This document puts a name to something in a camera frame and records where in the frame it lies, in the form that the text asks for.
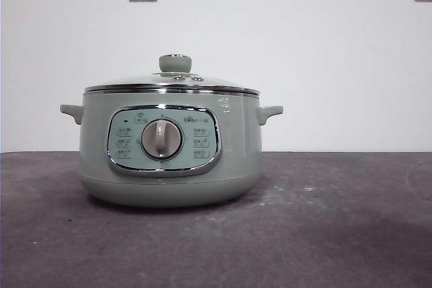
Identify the glass lid with green knob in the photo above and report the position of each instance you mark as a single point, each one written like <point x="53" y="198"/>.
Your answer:
<point x="175" y="63"/>

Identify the pale green electric pot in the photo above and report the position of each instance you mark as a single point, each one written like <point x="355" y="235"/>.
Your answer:
<point x="168" y="187"/>

